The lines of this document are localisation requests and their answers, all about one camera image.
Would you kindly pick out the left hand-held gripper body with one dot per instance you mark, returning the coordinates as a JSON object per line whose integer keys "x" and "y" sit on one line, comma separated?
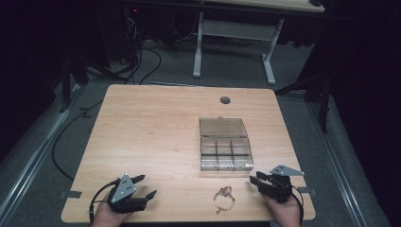
{"x": 123, "y": 189}

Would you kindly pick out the person's left hand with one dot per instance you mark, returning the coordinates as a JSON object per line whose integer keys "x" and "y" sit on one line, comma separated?
{"x": 108, "y": 217}

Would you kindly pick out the white metal frame desk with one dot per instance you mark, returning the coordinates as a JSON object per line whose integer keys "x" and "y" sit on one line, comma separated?
{"x": 236, "y": 30}

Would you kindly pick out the grey tape strip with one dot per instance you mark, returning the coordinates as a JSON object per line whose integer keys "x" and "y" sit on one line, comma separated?
{"x": 307, "y": 191}
{"x": 71, "y": 194}

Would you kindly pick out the clear plastic compartment box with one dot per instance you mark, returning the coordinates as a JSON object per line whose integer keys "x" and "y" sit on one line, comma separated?
{"x": 224, "y": 145}

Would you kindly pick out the aluminium floor rail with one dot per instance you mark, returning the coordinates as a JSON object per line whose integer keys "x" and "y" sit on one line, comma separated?
{"x": 34, "y": 157}
{"x": 339, "y": 164}

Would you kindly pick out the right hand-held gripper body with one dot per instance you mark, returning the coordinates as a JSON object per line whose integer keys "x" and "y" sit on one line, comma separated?
{"x": 279, "y": 184}

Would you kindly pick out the round dark table grommet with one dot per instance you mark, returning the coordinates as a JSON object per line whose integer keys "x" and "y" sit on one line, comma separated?
{"x": 225, "y": 100}

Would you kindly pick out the black metal stand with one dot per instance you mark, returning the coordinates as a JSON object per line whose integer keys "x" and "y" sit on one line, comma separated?
{"x": 67, "y": 85}
{"x": 321, "y": 94}

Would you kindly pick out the person's right hand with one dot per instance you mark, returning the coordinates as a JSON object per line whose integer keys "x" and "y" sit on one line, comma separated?
{"x": 283, "y": 212}

